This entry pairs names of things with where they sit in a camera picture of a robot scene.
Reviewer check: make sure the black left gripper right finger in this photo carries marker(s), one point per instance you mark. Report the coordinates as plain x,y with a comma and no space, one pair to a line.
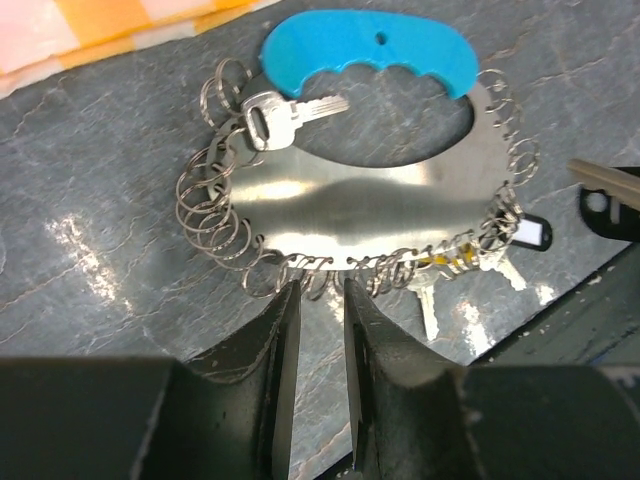
417,415

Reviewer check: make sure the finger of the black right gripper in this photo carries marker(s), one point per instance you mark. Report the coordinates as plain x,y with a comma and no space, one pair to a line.
608,199

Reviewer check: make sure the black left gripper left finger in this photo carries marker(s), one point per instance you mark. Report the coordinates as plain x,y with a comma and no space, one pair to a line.
225,414

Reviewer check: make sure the black key tag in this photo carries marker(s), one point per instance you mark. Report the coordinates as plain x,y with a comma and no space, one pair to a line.
533,233

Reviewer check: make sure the yellow key tag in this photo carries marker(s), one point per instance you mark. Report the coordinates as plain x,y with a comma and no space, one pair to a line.
458,261

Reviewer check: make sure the blue key tag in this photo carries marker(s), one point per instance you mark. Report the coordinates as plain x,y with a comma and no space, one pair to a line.
332,40

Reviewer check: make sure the orange white checkered cloth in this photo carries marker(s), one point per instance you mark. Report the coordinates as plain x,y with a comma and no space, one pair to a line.
43,38

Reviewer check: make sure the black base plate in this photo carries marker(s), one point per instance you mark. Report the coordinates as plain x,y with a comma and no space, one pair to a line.
595,323

